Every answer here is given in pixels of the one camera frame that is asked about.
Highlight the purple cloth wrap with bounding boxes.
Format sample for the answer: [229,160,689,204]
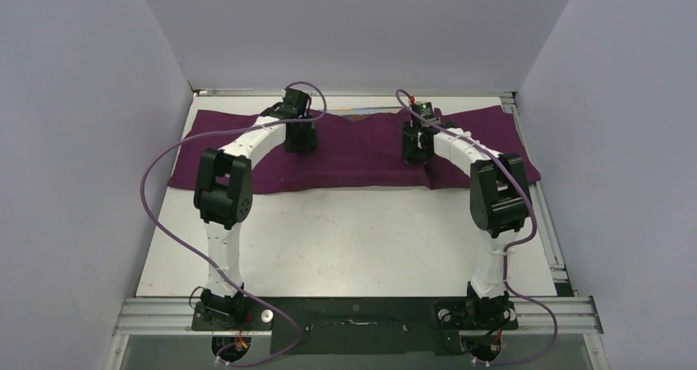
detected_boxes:
[168,106,541,194]

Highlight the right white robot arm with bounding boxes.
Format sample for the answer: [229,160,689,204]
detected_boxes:
[402,102,529,330]

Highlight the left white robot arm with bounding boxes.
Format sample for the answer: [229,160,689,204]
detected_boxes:
[194,88,318,329]

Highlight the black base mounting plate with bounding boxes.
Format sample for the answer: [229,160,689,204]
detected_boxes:
[191,297,519,360]

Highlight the wire mesh instrument tray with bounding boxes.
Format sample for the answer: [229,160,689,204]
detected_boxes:
[331,107,389,122]

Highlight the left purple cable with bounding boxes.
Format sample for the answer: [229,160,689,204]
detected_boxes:
[140,81,328,368]

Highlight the aluminium frame rail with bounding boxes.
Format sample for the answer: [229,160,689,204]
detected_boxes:
[113,297,603,335]

